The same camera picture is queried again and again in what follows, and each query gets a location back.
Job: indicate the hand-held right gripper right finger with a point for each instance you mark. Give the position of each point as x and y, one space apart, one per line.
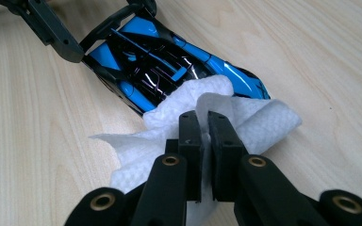
226 150

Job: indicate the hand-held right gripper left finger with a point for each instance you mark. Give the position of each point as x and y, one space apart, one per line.
191 141

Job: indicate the white wet wipe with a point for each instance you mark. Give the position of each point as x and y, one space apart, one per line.
264 125

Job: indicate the blue and black toy car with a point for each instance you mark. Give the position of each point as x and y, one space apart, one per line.
151 62

